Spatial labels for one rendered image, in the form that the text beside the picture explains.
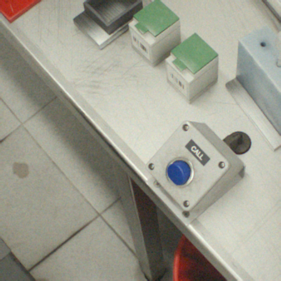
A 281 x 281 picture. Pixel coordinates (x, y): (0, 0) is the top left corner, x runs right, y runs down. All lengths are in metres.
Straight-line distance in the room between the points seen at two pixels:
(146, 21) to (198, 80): 0.09
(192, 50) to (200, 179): 0.15
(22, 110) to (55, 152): 0.15
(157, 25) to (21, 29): 0.19
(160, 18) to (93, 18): 0.10
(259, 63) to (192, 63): 0.08
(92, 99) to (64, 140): 0.95
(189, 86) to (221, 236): 0.17
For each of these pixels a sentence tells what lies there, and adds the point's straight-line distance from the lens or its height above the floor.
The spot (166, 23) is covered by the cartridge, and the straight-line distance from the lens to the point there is 0.91.
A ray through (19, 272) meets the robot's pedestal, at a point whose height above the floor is 0.78.
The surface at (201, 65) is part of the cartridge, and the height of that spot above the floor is 0.94.
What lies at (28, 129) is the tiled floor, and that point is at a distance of 1.92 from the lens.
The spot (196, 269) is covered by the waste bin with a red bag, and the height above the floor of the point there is 0.39.
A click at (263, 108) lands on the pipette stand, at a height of 0.90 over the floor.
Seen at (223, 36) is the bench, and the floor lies 0.88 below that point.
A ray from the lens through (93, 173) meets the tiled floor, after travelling 1.85.
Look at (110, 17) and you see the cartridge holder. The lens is 0.99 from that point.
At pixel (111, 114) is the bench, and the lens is 0.94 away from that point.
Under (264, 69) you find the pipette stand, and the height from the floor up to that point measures 0.98.
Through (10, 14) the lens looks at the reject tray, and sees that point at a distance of 1.03.
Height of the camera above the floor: 1.72
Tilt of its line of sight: 66 degrees down
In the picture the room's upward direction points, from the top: 9 degrees counter-clockwise
